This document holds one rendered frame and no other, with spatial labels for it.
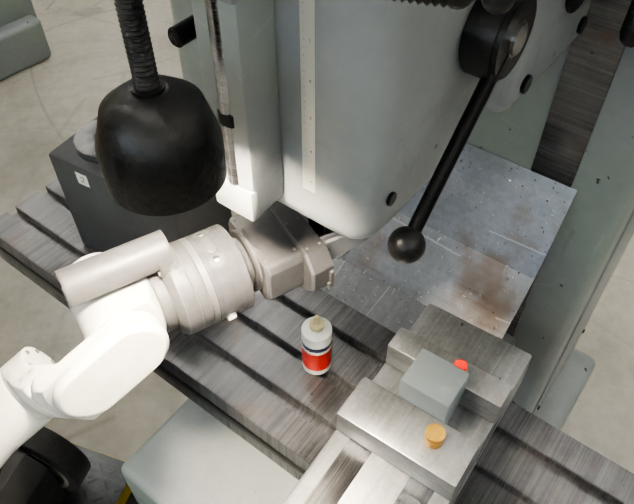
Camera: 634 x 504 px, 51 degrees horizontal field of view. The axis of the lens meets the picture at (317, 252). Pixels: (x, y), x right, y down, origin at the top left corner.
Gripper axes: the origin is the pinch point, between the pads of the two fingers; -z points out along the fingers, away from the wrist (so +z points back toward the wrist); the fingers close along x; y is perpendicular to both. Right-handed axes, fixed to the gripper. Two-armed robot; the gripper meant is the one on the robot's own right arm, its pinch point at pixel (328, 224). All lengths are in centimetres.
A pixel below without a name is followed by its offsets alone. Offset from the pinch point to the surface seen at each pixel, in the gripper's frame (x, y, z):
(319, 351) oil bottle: 0.3, 23.3, 0.7
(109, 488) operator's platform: 27, 82, 33
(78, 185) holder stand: 37.2, 14.7, 18.6
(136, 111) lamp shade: -11.2, -28.3, 19.5
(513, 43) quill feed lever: -10.9, -23.8, -8.3
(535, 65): -5.7, -16.0, -18.2
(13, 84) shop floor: 249, 122, 9
